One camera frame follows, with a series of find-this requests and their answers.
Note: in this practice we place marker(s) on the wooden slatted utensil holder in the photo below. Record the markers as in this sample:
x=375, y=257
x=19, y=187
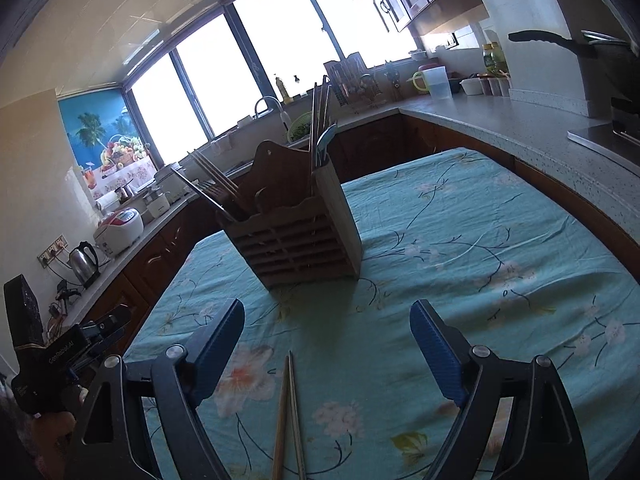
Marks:
x=295, y=245

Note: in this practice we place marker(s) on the small metal pot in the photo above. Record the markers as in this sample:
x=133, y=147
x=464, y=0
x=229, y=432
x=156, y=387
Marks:
x=126, y=191

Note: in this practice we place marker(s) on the red plastic basin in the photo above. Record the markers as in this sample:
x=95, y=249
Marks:
x=430, y=67

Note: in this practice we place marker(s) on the white seasoning cup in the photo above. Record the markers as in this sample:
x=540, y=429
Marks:
x=485, y=87
x=505, y=89
x=495, y=88

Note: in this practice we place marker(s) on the teal floral tablecloth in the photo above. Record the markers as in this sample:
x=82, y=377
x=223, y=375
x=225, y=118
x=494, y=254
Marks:
x=450, y=240

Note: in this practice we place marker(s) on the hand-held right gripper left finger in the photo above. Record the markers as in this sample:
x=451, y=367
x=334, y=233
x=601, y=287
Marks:
x=220, y=350

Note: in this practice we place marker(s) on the metal chopstick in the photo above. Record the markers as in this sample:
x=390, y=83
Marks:
x=325, y=102

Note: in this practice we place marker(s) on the yellow detergent bottle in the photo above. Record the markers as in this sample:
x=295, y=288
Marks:
x=284, y=91

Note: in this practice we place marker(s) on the white and red rice cooker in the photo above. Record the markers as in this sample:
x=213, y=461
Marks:
x=117, y=232

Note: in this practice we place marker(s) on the white dish cloth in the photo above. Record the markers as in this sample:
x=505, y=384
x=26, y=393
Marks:
x=222, y=142

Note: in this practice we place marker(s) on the wooden knife block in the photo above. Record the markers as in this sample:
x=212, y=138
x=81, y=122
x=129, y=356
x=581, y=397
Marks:
x=394, y=82

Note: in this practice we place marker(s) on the yellow green oil bottle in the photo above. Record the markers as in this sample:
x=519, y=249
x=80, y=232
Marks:
x=494, y=60

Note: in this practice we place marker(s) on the curved steel faucet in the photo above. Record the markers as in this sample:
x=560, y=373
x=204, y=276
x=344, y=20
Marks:
x=265, y=99

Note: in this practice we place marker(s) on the white bowl on sill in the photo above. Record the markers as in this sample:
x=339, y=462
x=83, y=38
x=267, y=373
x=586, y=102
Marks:
x=418, y=55

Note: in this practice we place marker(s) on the steel electric kettle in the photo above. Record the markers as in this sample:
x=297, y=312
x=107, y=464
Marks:
x=84, y=265

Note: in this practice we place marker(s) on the wooden cutting board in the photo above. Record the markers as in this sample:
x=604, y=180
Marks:
x=345, y=65

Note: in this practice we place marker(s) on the green colander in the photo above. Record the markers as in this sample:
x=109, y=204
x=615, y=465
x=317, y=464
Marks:
x=299, y=127

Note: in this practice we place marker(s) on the stainless gas stove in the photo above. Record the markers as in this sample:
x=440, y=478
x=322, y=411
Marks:
x=600, y=137

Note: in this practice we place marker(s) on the small dark-capped bottle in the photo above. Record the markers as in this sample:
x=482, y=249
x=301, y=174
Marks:
x=298, y=87

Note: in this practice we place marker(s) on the person's left forearm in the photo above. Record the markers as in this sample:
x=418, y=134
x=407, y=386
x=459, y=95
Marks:
x=22, y=452

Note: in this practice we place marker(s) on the paper towel roll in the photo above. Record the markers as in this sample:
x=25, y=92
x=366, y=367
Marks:
x=106, y=202

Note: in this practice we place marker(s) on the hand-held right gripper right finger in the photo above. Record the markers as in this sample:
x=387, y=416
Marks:
x=435, y=350

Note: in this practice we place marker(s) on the person's left hand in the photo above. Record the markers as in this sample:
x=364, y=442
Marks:
x=57, y=435

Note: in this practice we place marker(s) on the large white cooker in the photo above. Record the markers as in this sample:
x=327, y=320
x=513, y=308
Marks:
x=170, y=180

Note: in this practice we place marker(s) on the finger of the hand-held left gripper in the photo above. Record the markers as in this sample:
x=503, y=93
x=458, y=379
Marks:
x=115, y=320

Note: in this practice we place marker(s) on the small white electric pot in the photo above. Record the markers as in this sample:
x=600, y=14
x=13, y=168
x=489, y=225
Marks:
x=157, y=205

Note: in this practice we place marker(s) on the large kitchen window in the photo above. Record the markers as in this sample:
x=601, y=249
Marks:
x=280, y=35

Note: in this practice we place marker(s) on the tropical fruit wall poster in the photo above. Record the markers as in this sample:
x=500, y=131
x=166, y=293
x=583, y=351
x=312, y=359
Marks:
x=95, y=130

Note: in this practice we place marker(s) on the wall power socket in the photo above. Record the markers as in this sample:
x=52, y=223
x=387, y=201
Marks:
x=52, y=250

